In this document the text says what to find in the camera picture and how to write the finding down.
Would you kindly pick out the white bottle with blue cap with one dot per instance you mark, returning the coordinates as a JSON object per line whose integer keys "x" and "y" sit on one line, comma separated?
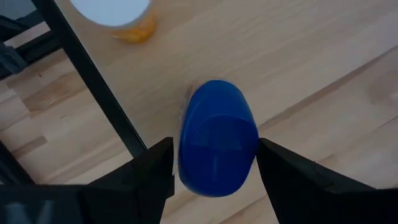
{"x": 217, "y": 140}

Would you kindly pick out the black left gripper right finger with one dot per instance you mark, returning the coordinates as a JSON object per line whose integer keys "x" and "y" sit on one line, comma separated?
{"x": 311, "y": 199}

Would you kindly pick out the black metal rig frame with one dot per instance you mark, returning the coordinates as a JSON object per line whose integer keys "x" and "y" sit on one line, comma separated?
{"x": 34, "y": 51}

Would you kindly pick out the wooden shelf with black frame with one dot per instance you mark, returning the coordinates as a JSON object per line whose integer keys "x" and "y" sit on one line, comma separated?
{"x": 248, "y": 46}

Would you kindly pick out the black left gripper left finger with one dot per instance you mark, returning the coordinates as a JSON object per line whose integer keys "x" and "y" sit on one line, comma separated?
{"x": 140, "y": 193}

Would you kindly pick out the orange pill bottle white cap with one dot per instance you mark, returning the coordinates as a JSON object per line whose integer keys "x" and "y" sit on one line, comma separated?
{"x": 112, "y": 11}

